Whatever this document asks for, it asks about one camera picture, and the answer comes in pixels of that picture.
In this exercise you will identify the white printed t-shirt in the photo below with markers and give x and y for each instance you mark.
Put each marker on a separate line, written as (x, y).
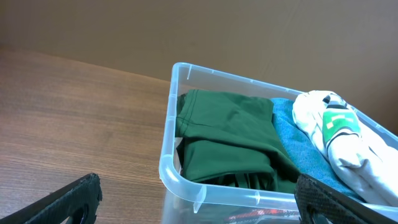
(357, 155)

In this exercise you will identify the dark green cloth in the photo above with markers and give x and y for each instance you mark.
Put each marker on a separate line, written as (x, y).
(229, 139)

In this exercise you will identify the blue cloth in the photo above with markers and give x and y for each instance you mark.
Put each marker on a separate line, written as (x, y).
(302, 152)

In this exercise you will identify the red plaid cloth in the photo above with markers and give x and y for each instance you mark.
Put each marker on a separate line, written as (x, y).
(262, 215)

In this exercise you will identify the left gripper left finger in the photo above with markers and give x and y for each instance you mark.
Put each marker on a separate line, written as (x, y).
(76, 202)

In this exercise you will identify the clear plastic storage bin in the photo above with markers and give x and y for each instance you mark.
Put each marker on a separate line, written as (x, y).
(189, 202)

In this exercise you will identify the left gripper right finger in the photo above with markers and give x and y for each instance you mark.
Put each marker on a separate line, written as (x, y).
(318, 203)

